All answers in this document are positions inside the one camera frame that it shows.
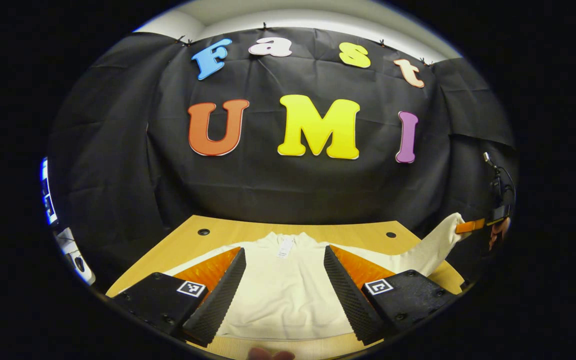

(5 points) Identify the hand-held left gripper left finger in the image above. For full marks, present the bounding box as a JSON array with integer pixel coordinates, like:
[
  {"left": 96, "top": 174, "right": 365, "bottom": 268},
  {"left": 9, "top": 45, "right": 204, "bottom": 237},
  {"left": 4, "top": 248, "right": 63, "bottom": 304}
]
[{"left": 110, "top": 246, "right": 247, "bottom": 348}]

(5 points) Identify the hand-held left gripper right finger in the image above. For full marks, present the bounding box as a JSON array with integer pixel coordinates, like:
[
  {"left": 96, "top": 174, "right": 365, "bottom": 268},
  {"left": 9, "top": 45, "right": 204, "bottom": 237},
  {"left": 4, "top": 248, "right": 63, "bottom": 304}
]
[{"left": 323, "top": 245, "right": 459, "bottom": 347}]

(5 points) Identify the lit computer monitor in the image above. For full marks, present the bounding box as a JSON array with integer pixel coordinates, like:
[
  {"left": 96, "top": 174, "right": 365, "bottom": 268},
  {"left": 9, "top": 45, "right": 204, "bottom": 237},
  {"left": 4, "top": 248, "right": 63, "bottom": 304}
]
[{"left": 40, "top": 156, "right": 60, "bottom": 227}]

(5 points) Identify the cream white sweatshirt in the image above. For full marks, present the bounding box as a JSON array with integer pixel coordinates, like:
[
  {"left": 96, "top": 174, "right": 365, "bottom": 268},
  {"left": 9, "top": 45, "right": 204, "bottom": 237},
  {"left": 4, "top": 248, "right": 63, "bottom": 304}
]
[{"left": 163, "top": 212, "right": 466, "bottom": 342}]

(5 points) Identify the white plastic device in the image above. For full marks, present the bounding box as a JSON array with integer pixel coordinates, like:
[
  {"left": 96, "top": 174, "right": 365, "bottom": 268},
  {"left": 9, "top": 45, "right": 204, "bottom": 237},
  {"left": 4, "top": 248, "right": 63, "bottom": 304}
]
[{"left": 55, "top": 227, "right": 97, "bottom": 287}]

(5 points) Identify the black backdrop cloth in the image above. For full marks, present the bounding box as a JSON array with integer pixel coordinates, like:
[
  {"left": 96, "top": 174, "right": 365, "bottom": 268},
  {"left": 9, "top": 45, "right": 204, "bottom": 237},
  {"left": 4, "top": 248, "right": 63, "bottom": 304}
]
[{"left": 48, "top": 26, "right": 519, "bottom": 293}]

